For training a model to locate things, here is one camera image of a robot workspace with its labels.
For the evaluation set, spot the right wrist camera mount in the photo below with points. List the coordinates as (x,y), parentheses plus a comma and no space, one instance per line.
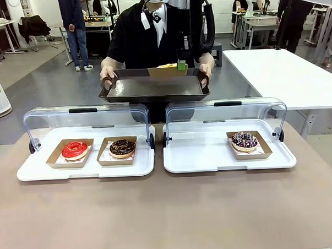
(158,16)

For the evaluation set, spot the chair with black jacket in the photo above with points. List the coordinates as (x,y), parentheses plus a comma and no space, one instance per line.
(33,28)

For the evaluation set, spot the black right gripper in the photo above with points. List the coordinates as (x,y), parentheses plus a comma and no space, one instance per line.
(185,41)

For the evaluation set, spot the dark brown serving tray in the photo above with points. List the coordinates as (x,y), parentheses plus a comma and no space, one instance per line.
(153,87)

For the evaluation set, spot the person's left hand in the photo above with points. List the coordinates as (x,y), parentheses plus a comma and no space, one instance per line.
(207,69)

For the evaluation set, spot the person's right hand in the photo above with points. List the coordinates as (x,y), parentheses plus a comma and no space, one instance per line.
(108,72)

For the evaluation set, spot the clear dome lid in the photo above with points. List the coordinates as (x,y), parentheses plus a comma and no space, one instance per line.
(253,109)
(113,115)

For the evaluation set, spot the chocolate donut colourful sprinkles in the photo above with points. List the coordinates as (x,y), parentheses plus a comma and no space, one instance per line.
(244,143)

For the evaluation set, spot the red donut in box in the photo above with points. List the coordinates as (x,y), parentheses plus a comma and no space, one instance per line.
(53,162)

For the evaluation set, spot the yellow glazed donut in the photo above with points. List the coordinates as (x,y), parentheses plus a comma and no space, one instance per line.
(167,65)

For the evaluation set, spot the background workbench with tools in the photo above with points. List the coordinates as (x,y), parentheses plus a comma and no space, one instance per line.
(98,24)

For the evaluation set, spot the black plastic stool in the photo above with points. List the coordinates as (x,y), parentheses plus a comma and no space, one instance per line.
(217,53)

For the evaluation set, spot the bystander in black clothes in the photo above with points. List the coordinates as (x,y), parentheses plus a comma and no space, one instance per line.
(293,19)

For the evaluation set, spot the chocolate donut with nuts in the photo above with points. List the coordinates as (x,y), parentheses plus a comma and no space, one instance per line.
(122,149)

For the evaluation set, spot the person in black jacket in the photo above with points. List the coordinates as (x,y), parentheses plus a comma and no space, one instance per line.
(134,35)

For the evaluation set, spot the white table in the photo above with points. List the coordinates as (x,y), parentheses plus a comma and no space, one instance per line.
(277,75)

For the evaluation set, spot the grey background table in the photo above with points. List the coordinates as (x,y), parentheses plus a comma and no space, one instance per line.
(260,22)

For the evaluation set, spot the small white background robot arm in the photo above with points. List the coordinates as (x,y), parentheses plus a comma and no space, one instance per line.
(250,5)

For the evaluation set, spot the person's left forearm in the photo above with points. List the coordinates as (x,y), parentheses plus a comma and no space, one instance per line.
(207,58)

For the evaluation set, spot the brown cardboard donut box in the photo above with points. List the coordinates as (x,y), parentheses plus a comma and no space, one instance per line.
(104,160)
(263,153)
(163,72)

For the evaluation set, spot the person's right forearm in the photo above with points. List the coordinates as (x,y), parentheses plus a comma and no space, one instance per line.
(114,62)

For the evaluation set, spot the white display tray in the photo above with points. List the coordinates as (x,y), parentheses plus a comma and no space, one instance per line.
(124,170)
(197,156)

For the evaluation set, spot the bystander in blue jeans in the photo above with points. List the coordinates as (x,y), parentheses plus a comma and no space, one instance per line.
(73,12)

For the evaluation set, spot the red glazed donut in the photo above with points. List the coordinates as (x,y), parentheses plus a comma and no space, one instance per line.
(73,153)

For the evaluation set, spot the bystander in beige clothes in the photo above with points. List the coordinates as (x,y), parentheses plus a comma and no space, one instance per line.
(331,34)

